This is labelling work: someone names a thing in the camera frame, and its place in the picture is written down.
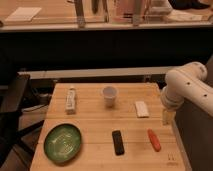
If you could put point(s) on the black rectangular bar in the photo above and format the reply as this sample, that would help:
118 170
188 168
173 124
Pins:
118 142

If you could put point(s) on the white paper sheet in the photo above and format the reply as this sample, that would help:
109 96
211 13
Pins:
22 14

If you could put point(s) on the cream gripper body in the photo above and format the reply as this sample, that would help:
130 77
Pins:
168 116

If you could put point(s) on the white paper cup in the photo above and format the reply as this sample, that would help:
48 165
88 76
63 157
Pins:
109 95

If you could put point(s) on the black chair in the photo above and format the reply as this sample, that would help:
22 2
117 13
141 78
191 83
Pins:
10 112

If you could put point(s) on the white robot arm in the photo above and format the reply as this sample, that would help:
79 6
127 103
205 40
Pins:
186 82

